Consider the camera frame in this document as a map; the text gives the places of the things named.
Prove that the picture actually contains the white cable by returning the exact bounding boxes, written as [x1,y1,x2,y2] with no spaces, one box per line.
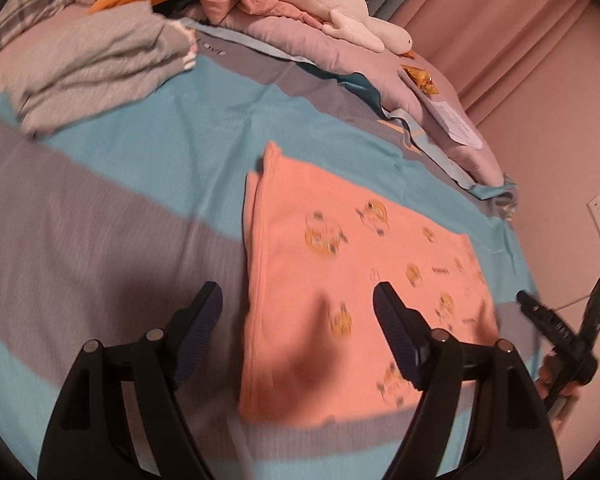
[550,275,600,311]

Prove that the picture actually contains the pink curtain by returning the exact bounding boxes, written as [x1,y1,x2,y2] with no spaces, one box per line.
[392,0,596,126]

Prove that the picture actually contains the person's right hand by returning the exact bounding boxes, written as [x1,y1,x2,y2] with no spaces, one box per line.
[537,352,584,434]

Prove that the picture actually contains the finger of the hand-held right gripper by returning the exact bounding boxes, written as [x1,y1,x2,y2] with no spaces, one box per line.
[516,290,574,349]

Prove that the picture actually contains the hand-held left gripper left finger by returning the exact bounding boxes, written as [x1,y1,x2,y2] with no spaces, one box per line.
[36,281,224,480]

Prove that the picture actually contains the white paper sheet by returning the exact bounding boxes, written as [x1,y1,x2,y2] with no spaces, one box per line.
[427,92,483,151]

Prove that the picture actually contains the yellow crinkled packet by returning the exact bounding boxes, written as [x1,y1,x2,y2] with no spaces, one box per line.
[400,62,440,95]

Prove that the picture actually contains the blue and grey bedsheet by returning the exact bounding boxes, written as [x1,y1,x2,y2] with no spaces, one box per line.
[0,17,543,480]

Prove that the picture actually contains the mauve quilt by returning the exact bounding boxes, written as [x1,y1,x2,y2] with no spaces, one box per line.
[215,7,506,186]

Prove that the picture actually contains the grey knit sweater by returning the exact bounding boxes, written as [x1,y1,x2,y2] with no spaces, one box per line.
[2,1,198,137]

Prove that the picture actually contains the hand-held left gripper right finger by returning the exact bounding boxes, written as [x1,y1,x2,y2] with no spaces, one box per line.
[372,281,565,480]

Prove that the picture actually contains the pink duck print baby garment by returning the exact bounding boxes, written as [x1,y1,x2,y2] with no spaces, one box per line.
[237,141,501,428]

